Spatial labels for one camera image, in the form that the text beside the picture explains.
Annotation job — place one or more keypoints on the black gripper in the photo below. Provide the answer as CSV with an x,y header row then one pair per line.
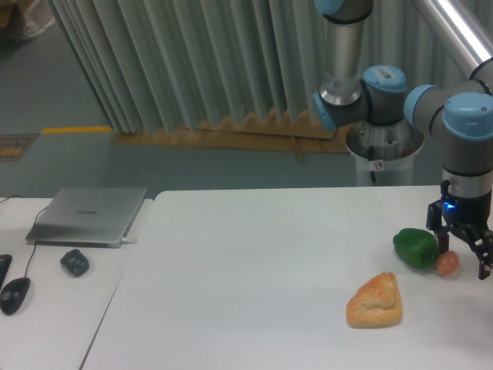
x,y
466,218

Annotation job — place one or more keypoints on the brown egg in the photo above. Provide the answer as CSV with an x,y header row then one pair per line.
x,y
447,263

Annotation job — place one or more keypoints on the triangular golden bread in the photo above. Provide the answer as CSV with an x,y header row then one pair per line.
x,y
376,304

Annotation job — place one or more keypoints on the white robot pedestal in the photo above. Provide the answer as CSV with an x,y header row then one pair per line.
x,y
384,155

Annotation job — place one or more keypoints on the brown cardboard sheet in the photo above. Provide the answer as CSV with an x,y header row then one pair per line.
x,y
299,136

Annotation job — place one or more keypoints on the green bell pepper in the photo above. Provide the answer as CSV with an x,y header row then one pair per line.
x,y
417,248

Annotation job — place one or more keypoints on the silver closed laptop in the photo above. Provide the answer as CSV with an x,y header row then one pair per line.
x,y
88,217

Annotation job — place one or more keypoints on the black computer mouse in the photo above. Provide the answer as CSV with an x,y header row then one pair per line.
x,y
14,294

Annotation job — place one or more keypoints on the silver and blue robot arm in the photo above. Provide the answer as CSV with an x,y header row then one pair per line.
x,y
392,120

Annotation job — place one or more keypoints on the pale green pleated curtain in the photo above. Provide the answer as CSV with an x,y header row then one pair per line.
x,y
164,64

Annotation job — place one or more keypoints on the black keyboard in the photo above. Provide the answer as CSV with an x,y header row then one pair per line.
x,y
5,262

